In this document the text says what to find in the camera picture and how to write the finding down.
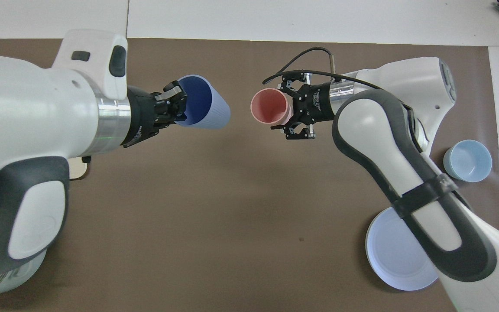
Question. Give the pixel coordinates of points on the blue plastic cup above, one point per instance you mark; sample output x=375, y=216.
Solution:
x=215, y=110

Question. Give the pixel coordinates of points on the light blue bowl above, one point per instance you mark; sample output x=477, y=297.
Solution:
x=468, y=160

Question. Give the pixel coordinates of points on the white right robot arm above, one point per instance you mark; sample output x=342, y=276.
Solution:
x=388, y=143

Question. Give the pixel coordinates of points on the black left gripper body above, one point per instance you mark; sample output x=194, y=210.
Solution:
x=143, y=115

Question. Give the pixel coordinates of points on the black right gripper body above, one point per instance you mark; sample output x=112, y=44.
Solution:
x=314, y=104

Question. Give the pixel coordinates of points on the lavender round plate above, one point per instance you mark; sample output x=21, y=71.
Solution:
x=392, y=255

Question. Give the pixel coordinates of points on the pale green electric cooker pot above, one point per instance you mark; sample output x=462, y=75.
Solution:
x=24, y=271

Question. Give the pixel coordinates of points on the pink plastic cup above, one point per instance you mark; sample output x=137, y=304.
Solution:
x=269, y=106

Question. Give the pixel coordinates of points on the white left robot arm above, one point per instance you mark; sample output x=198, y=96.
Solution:
x=28, y=112

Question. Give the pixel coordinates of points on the brown table mat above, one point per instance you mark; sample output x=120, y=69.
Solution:
x=232, y=195

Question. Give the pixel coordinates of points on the cream rabbit print tray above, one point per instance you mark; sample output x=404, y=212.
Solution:
x=78, y=169

